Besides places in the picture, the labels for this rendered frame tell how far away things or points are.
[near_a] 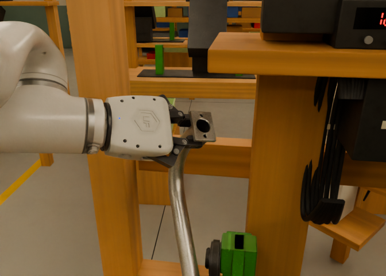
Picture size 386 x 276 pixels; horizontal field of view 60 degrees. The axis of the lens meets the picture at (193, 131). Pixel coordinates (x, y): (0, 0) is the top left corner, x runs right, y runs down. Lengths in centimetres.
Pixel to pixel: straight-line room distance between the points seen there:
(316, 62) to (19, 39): 41
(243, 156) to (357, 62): 38
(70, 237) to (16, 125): 221
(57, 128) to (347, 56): 43
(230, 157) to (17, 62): 58
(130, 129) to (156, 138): 4
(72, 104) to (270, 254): 61
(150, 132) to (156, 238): 202
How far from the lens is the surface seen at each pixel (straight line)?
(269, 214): 82
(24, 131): 48
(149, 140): 51
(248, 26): 975
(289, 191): 79
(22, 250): 268
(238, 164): 85
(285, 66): 55
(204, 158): 85
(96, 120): 49
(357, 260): 258
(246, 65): 55
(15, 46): 40
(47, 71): 51
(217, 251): 70
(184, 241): 63
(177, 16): 734
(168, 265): 106
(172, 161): 53
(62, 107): 49
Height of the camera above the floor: 162
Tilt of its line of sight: 23 degrees down
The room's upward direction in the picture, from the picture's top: straight up
